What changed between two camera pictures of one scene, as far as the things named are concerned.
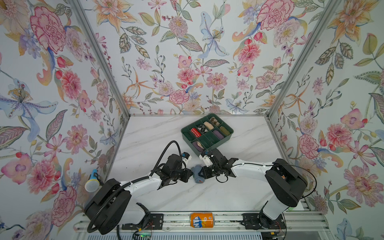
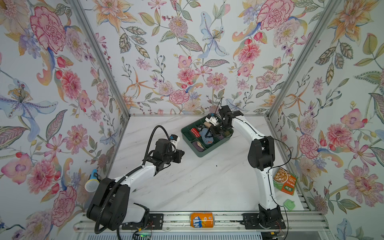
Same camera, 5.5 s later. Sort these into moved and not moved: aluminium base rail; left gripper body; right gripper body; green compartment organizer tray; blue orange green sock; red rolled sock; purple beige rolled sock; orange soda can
Moved: left gripper body; right gripper body; blue orange green sock
Not moved: red rolled sock; aluminium base rail; purple beige rolled sock; green compartment organizer tray; orange soda can
